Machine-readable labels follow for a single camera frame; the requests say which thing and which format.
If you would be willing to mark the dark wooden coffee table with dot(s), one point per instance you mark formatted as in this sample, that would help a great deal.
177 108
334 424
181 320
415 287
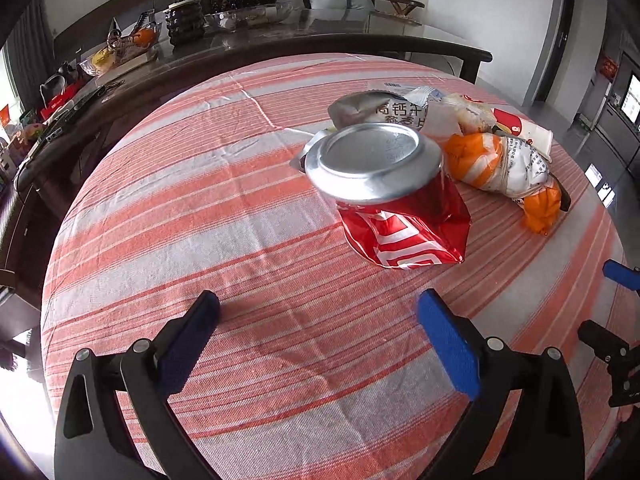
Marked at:
325 30

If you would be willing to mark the dark green packet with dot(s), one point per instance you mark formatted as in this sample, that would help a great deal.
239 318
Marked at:
564 197

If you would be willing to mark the red white carton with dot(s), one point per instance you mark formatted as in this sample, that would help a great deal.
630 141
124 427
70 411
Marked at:
530 135

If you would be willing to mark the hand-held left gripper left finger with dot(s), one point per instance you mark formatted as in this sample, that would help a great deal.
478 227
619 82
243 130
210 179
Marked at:
187 345

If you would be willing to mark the silver snack packet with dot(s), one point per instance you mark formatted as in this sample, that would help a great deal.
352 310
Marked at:
360 107

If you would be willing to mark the crushed red drink can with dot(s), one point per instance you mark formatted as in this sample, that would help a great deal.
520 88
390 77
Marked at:
400 230

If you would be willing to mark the black phone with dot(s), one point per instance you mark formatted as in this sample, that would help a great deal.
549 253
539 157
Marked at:
87 100

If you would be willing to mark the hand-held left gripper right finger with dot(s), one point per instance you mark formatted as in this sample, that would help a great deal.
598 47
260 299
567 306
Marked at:
447 345

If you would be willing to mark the orange white striped tablecloth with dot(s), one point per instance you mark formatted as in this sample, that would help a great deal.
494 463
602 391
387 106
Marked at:
250 210

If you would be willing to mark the glass bowl of dark fruit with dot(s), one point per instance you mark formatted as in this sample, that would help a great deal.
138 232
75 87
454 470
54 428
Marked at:
245 12

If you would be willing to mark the dark ribbed vase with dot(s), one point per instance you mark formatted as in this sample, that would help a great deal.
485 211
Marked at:
185 25

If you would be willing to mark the red box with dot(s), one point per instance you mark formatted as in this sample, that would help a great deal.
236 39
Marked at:
60 97

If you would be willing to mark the dark phone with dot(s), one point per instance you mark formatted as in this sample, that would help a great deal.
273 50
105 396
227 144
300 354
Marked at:
57 127

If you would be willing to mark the red wall poster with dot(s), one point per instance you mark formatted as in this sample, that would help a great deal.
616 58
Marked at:
609 66

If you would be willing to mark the orange white snack packet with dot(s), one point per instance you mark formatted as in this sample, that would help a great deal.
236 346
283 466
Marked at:
500 160

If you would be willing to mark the glass bowl with orange fruit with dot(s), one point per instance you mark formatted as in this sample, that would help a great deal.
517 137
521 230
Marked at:
120 50

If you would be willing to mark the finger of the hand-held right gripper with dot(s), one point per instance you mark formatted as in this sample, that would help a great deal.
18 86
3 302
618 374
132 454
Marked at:
607 345
622 276

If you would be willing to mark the blue white wrapper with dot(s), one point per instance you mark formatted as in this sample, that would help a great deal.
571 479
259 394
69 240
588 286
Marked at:
415 95

